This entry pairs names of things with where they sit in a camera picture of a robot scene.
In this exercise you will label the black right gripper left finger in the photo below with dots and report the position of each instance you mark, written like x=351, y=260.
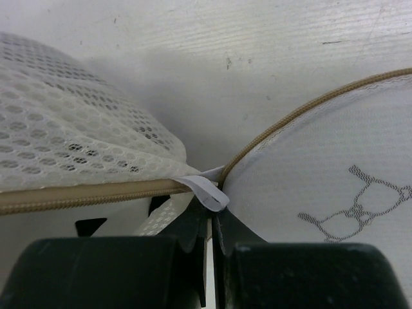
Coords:
x=190, y=228

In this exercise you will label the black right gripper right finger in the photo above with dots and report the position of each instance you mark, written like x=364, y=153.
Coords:
x=228, y=231

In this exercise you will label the round white mesh laundry bag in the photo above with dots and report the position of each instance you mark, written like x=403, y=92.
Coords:
x=89, y=181

